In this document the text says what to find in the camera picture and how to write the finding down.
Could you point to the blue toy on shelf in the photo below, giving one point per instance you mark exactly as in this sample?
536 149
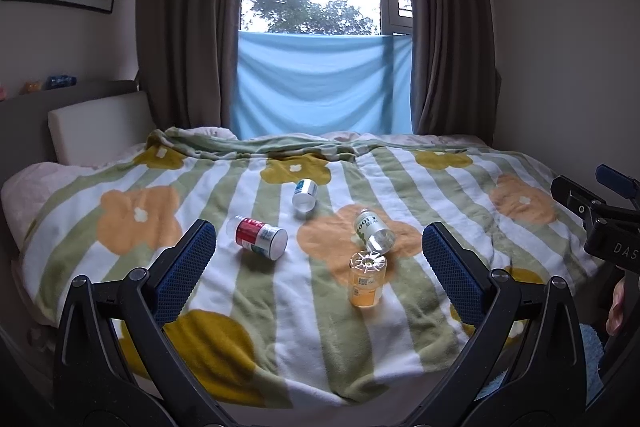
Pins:
59 82

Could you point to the striped floral fleece blanket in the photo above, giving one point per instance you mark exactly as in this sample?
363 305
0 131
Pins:
283 333

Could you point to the light blue window cloth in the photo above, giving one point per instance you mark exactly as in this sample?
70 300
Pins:
317 84

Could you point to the red label clear plastic cup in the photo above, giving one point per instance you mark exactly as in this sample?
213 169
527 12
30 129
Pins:
257 236

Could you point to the person's right hand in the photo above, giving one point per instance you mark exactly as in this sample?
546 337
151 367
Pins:
616 313

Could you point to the blue label white plastic cup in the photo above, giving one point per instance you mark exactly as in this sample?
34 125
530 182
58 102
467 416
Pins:
305 195

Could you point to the brown curtain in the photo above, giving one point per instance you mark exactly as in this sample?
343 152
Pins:
188 56
455 83

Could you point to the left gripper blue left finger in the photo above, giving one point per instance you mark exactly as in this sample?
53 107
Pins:
114 365

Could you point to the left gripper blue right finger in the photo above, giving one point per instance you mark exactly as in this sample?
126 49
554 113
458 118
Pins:
524 365

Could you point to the green label clear plastic cup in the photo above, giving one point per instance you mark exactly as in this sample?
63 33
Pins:
375 235

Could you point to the orange label clear plastic cup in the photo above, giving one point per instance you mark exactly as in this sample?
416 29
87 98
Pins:
367 272

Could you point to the brown left curtain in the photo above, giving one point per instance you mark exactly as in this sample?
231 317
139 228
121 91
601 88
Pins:
188 56

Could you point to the brown right curtain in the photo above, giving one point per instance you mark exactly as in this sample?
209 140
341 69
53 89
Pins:
455 83

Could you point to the white cushioned headboard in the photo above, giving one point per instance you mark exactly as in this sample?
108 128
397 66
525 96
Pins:
95 132

